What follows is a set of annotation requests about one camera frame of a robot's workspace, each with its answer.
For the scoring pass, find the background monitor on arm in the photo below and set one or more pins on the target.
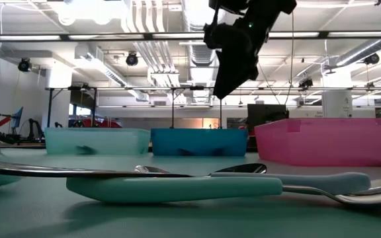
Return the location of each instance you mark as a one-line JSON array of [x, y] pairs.
[[18, 117]]

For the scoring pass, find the black background monitor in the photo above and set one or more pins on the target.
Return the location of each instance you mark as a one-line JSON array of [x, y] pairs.
[[266, 115]]

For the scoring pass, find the pink plastic bin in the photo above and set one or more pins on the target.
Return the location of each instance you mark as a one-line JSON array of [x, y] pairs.
[[329, 142]]

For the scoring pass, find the black background workstation frame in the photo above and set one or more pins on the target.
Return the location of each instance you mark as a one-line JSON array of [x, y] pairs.
[[50, 109]]

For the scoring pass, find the red background object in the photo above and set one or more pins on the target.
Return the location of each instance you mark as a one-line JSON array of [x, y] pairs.
[[104, 124]]

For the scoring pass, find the black ceiling camera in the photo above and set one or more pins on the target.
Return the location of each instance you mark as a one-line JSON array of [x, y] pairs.
[[305, 83], [371, 59], [24, 65], [131, 59]]

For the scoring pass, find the silver air duct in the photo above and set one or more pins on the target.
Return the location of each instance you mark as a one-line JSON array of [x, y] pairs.
[[194, 13]]

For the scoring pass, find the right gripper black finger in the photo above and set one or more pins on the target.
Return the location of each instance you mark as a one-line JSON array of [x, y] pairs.
[[231, 79]]

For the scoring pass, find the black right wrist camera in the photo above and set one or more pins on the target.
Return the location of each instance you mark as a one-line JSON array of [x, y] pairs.
[[227, 5]]

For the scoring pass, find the translucent teal plastic bin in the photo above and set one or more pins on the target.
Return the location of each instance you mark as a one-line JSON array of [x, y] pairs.
[[111, 140]]

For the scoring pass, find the blue plastic bin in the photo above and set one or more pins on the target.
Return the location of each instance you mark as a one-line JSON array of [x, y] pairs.
[[198, 140]]

